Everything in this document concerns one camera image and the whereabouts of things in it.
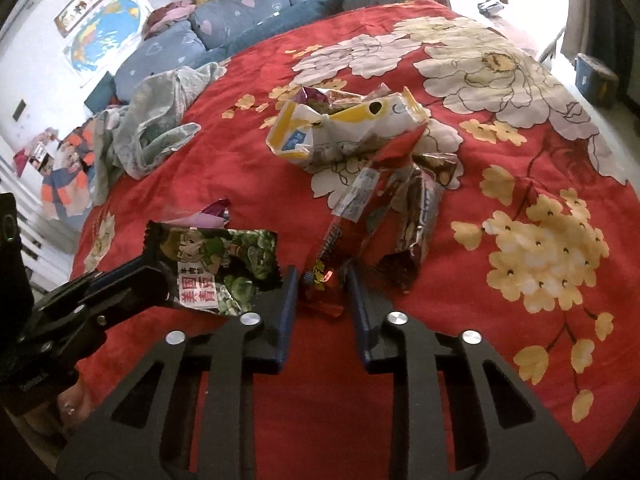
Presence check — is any green cartoon snack wrapper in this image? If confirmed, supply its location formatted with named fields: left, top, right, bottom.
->
left=143, top=222, right=282, bottom=316

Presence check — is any purple foil wrapper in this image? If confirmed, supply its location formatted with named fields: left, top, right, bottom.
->
left=163, top=198, right=230, bottom=229

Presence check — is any red snack wrapper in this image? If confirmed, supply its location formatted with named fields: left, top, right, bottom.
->
left=302, top=127, right=425, bottom=318

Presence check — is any dark brown snack wrapper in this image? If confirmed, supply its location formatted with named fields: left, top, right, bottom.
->
left=378, top=153, right=459, bottom=292

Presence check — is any yellow white snack bag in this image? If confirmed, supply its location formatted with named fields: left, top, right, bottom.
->
left=266, top=89, right=431, bottom=172

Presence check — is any left hand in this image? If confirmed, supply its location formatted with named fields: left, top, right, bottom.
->
left=24, top=377, right=94, bottom=437

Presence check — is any orange patterned quilt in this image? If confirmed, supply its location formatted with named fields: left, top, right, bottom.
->
left=13, top=119, right=96, bottom=221

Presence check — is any light green cloth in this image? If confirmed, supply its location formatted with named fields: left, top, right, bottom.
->
left=90, top=62, right=227, bottom=205

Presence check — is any red floral blanket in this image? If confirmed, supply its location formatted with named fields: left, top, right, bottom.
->
left=73, top=1, right=639, bottom=465

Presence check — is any world map poster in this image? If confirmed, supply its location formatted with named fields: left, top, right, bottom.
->
left=65, top=0, right=144, bottom=73

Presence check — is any dark round storage box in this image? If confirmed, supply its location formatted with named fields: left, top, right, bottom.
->
left=575, top=53, right=620, bottom=110

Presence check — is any small object on table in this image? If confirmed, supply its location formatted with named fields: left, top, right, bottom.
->
left=477, top=0, right=504, bottom=18

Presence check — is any blue sofa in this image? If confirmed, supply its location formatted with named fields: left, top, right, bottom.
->
left=85, top=0, right=398, bottom=114

